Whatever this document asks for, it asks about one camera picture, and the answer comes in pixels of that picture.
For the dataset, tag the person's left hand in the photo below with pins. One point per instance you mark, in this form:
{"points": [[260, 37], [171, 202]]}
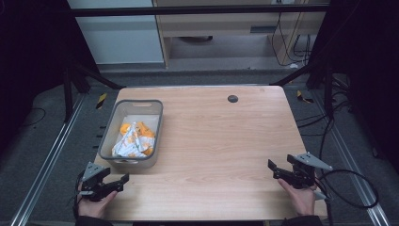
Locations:
{"points": [[94, 207]]}

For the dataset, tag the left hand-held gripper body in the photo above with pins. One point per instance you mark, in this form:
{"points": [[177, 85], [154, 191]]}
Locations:
{"points": [[94, 175]]}

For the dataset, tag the person's right hand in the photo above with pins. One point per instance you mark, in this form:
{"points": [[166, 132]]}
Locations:
{"points": [[299, 199]]}

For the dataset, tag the black metal stand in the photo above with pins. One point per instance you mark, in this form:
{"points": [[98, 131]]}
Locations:
{"points": [[328, 91], [67, 94]]}

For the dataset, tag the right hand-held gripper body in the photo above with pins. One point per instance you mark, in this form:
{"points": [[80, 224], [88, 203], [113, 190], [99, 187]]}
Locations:
{"points": [[302, 172]]}

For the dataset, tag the orange peel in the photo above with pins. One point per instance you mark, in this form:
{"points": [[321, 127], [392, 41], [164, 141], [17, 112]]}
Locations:
{"points": [[145, 129]]}

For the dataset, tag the yellow black tape strip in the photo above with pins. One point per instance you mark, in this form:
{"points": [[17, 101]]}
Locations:
{"points": [[302, 97], [101, 101]]}

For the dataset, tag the round grey table grommet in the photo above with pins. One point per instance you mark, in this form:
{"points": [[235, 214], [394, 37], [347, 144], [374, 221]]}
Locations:
{"points": [[232, 99]]}

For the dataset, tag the grey plastic basket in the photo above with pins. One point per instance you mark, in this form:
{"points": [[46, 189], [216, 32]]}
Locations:
{"points": [[108, 147]]}

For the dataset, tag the light wooden desk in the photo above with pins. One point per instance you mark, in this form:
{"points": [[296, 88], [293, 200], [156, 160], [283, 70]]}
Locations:
{"points": [[219, 26]]}

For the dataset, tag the crumpled white orange wrapper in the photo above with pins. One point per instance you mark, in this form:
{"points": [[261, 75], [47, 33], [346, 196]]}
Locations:
{"points": [[133, 144]]}

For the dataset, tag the white cabinet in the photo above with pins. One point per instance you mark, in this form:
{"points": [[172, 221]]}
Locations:
{"points": [[119, 37]]}

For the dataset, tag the black horizontal frame bar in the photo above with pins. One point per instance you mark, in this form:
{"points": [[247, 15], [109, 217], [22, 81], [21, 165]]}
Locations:
{"points": [[200, 10]]}

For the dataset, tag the aluminium floor rail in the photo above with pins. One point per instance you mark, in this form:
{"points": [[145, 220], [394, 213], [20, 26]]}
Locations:
{"points": [[47, 166], [351, 163]]}

